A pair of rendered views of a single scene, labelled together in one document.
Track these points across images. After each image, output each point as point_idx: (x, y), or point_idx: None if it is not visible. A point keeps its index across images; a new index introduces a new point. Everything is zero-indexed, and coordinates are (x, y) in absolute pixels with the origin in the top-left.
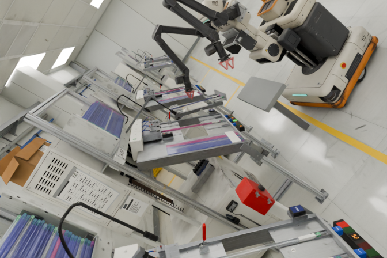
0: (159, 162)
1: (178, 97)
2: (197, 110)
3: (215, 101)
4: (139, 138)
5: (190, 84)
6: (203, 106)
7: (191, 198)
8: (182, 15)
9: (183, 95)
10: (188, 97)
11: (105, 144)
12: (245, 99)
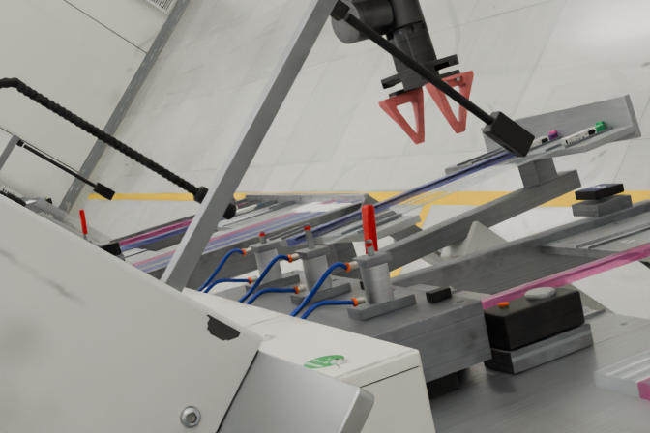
0: None
1: (227, 235)
2: (455, 231)
3: (587, 145)
4: (373, 347)
5: (431, 44)
6: (479, 209)
7: None
8: None
9: (251, 225)
10: (412, 137)
11: (71, 432)
12: None
